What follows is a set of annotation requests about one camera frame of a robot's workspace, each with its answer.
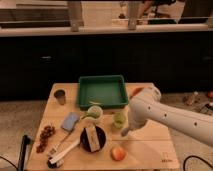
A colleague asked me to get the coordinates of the grey towel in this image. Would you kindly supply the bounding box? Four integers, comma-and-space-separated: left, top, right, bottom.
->
121, 127, 130, 137

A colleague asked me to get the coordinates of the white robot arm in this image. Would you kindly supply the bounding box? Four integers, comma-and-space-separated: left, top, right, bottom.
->
128, 86, 213, 147

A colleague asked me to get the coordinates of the green plastic cup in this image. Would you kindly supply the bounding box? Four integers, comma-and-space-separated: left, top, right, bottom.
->
113, 113, 126, 129

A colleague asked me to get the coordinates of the small metal cup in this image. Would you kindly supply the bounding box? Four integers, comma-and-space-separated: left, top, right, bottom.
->
54, 89, 66, 105

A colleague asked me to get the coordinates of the green plastic tray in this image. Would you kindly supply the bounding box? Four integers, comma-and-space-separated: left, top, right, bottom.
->
76, 75, 128, 110

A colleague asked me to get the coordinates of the orange bowl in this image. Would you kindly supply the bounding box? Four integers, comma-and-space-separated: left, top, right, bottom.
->
130, 87, 143, 99

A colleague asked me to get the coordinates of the wooden block on plate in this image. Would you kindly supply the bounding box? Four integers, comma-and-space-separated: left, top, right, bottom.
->
86, 125, 100, 152

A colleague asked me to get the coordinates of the blue sponge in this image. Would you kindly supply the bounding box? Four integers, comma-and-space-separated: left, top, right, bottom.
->
61, 112, 80, 132

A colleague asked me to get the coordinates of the orange apple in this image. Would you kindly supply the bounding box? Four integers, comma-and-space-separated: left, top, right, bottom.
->
111, 146, 126, 161

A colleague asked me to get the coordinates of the red grape bunch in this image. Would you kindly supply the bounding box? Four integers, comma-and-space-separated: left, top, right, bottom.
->
36, 125, 55, 153

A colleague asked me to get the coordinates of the metal fork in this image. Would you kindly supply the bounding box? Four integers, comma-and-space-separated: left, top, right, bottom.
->
47, 132, 71, 157

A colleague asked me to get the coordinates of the white handled brush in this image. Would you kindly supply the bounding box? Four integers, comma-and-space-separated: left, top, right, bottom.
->
47, 139, 80, 169

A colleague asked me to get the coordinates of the black clamp post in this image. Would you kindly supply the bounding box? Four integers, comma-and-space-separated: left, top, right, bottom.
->
17, 135, 31, 171

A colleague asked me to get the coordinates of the black cable right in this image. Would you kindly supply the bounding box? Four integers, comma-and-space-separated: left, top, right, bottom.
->
182, 155, 213, 171

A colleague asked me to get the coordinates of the black cable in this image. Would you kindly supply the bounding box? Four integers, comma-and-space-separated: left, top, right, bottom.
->
0, 155, 19, 171
182, 155, 213, 171

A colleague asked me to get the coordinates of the black cable left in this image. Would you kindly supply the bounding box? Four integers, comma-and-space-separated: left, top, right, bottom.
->
0, 155, 19, 171

